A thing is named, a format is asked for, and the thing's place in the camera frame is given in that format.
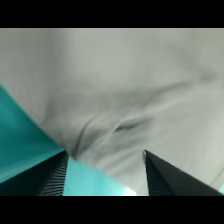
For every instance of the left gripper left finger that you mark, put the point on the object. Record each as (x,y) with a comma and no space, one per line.
(30,181)

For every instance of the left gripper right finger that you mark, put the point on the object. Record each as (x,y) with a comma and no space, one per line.
(166,180)

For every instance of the pale garment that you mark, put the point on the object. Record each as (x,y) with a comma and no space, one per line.
(116,80)

